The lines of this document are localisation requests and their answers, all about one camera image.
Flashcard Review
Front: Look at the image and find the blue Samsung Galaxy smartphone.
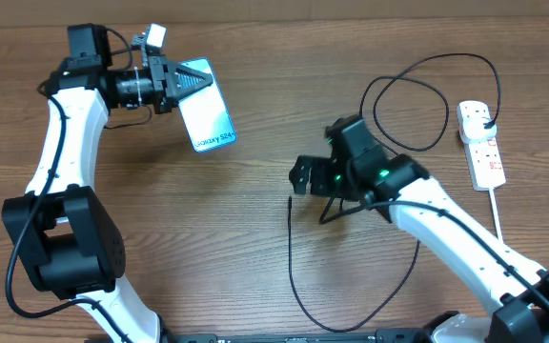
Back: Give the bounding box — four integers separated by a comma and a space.
178, 58, 236, 152

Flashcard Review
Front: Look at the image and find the black USB charging cable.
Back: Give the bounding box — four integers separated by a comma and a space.
286, 52, 502, 334

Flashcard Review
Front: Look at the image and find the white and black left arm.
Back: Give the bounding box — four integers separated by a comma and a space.
2, 24, 214, 342

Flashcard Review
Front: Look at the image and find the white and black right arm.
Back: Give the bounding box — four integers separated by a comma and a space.
289, 115, 549, 342

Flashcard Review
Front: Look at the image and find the white charger plug adapter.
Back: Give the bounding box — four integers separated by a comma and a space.
459, 116, 498, 144

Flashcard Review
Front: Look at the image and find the white power strip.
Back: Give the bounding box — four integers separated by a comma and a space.
456, 99, 507, 192

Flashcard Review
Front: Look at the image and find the white power strip cord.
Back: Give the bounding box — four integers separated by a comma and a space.
487, 188, 503, 239

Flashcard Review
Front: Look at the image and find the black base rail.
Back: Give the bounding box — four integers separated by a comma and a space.
160, 328, 432, 343

